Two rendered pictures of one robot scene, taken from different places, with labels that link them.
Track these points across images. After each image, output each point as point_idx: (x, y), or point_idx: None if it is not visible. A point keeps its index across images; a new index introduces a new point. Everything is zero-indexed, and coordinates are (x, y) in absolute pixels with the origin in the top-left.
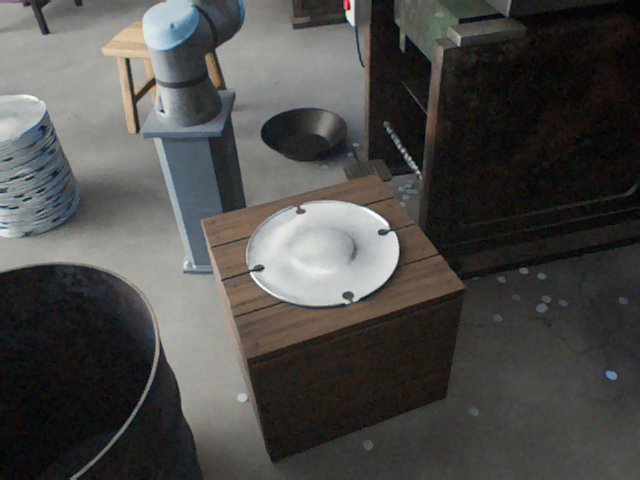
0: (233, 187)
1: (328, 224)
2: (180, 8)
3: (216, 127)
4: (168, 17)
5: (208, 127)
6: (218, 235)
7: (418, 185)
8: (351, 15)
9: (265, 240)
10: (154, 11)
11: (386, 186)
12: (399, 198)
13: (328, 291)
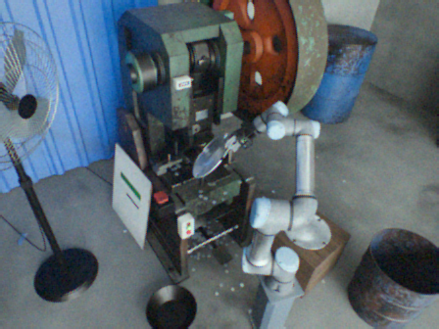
0: None
1: (296, 231)
2: (283, 252)
3: None
4: (291, 255)
5: None
6: (318, 259)
7: (193, 253)
8: (191, 232)
9: (313, 245)
10: (289, 262)
11: (197, 264)
12: (205, 258)
13: (320, 224)
